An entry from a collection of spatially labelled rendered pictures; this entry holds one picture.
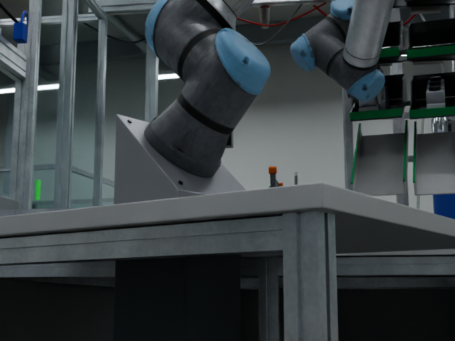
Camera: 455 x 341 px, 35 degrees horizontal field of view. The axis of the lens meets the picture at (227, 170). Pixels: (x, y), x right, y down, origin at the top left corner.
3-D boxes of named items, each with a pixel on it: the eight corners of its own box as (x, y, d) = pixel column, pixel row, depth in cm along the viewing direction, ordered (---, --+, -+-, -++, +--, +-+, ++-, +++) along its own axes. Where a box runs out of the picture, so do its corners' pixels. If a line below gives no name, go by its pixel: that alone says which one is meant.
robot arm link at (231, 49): (207, 122, 121) (252, 56, 116) (164, 78, 127) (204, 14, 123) (248, 132, 130) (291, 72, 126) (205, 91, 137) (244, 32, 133)
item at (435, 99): (445, 115, 181) (443, 87, 179) (427, 116, 182) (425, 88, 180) (445, 109, 188) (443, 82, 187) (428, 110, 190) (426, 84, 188)
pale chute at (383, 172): (406, 194, 176) (405, 179, 173) (353, 197, 180) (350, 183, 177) (408, 133, 198) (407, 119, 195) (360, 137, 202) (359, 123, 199)
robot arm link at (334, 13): (319, 5, 159) (348, -17, 161) (328, 40, 168) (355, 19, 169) (342, 19, 155) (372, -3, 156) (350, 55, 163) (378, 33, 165)
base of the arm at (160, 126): (168, 168, 121) (200, 121, 118) (131, 119, 131) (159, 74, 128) (228, 184, 132) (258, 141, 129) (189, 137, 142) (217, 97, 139)
